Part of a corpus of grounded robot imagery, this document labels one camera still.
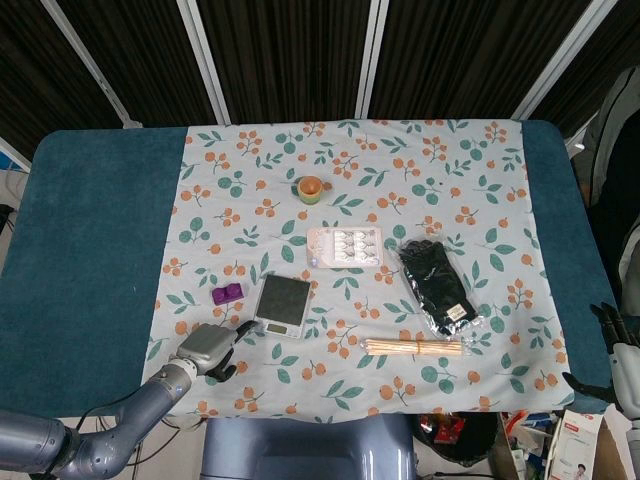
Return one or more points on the black gloves in plastic bag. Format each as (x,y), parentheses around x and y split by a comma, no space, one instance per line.
(440,287)

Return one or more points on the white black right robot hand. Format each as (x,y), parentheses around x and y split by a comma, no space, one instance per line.
(625,365)

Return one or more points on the bundle of wooden sticks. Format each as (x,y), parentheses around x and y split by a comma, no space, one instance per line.
(395,347)

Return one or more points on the orange green small cup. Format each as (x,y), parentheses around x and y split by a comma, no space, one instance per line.
(311,191)

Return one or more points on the blister card of metal clips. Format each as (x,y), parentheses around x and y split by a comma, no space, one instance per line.
(345,247)

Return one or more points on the floral berry print tablecloth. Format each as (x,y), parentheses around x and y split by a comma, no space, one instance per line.
(350,165)

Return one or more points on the teal table cover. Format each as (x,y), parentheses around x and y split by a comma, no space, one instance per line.
(90,225)

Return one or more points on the white partition frame post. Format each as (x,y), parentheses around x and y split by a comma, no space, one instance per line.
(92,65)
(205,60)
(560,55)
(372,55)

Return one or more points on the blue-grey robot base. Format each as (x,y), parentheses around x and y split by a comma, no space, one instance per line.
(310,447)

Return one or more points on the grey white jacket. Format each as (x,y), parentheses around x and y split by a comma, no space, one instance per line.
(612,165)

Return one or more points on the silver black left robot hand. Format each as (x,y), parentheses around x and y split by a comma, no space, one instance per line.
(205,345)

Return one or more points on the yellow rubber band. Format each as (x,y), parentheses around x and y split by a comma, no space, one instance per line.
(418,347)

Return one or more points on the small digital scale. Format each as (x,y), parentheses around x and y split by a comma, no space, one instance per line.
(282,302)

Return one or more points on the purple toy building block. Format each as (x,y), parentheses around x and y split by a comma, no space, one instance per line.
(227,295)

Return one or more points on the red snack bag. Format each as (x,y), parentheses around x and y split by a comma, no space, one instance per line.
(445,431)

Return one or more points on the white red printed carton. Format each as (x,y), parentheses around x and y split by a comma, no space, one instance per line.
(575,445)

